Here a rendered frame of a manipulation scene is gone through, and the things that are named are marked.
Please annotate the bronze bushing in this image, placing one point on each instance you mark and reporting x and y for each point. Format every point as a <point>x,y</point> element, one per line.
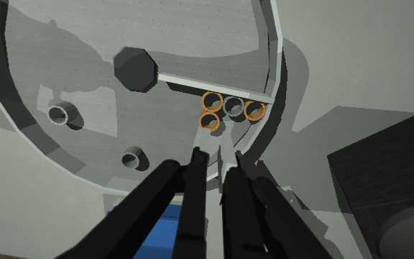
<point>256,116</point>
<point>212,108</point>
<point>214,126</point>

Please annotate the grey metal bushing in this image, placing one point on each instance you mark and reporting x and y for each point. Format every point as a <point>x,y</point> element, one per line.
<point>55,116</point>
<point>236,112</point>
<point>127,162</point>

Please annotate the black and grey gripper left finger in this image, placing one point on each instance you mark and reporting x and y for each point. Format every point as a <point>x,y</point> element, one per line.
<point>121,233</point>

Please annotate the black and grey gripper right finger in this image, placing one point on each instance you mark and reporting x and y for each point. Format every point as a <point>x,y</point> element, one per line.
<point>247,229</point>

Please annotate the blue plastic crate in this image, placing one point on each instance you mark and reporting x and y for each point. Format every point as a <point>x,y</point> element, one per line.
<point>160,241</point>

